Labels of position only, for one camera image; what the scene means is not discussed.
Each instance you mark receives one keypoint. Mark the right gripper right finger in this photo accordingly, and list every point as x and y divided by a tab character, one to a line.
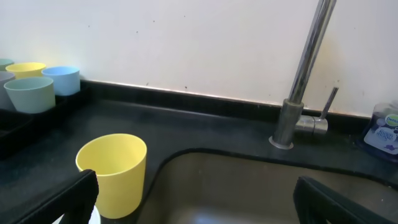
323	205

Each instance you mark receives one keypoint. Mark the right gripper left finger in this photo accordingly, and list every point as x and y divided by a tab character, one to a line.
71	199

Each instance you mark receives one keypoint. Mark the yellow cup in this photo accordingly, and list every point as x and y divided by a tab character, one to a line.
121	174
25	71

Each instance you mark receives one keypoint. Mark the black tray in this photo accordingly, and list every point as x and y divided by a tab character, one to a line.
15	137
68	105

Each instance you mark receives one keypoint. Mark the steel tap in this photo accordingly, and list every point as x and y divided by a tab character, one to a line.
287	124

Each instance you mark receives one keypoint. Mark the blue soap bottle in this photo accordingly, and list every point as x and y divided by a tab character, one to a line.
382	137

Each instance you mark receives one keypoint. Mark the steel sink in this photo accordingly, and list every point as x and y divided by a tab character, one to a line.
233	193

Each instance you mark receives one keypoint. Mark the green cup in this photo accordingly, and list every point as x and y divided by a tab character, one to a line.
4	64
31	97

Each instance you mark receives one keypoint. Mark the blue cup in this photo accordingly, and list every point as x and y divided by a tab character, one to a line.
63	82

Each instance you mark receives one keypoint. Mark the grey cup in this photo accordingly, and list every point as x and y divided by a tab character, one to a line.
4	94

